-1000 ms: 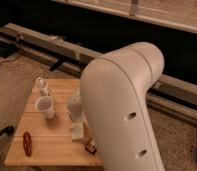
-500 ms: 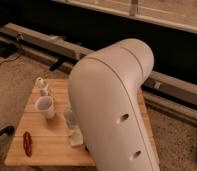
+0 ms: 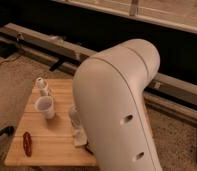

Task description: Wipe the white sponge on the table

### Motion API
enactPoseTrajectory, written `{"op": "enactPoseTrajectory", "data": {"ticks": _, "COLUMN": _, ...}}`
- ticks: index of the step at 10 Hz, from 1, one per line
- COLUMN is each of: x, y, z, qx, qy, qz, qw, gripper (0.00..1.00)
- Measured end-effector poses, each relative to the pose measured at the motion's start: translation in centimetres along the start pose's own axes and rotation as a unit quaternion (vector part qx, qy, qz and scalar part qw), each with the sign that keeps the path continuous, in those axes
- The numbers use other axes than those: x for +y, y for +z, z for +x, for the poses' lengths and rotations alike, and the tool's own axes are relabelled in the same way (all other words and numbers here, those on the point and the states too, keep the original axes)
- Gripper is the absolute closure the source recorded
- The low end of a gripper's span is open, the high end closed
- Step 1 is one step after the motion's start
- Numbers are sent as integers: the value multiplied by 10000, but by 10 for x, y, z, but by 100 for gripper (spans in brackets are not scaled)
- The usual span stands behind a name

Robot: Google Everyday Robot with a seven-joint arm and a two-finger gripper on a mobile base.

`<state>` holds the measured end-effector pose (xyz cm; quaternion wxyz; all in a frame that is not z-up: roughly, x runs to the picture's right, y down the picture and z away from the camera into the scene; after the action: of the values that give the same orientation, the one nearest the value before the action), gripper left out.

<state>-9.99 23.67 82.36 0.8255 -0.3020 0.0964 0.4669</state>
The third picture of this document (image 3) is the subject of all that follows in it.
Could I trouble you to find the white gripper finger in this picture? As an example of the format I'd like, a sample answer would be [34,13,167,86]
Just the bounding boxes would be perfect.
[74,130,84,144]

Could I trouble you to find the white rectangular sponge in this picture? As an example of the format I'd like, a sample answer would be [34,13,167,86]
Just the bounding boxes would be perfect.
[74,130,88,147]

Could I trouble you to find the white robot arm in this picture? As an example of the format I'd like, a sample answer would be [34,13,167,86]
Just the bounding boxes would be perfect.
[73,39,162,171]

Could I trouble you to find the black red snack packet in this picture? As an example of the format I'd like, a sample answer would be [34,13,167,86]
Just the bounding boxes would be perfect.
[85,146,94,155]

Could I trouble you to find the white plastic cup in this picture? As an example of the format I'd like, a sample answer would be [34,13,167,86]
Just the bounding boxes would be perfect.
[35,96,55,119]

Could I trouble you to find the white plastic bottle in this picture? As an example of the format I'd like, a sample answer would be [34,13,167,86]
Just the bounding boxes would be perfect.
[36,77,51,96]

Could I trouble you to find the red sausage snack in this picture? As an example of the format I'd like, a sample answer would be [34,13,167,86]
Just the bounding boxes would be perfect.
[23,132,32,157]

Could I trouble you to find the black table leg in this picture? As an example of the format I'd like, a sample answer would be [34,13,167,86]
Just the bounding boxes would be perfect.
[0,126,14,137]

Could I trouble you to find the black cable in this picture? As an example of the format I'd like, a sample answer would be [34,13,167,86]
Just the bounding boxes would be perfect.
[0,53,22,75]

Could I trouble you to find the grey metal rail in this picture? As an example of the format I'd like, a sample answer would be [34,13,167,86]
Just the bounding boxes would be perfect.
[0,23,197,121]

